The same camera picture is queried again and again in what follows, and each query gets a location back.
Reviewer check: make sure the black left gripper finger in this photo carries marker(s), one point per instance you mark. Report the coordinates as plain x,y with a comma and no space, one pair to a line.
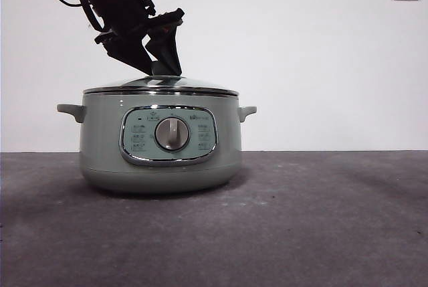
128,49
167,49

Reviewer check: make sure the glass lid with green knob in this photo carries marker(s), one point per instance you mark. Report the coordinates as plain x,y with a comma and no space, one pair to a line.
187,84

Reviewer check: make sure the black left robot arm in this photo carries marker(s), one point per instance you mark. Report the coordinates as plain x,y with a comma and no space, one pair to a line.
110,6

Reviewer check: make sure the green electric cooking pot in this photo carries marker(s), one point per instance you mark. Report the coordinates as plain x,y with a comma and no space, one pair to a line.
100,140

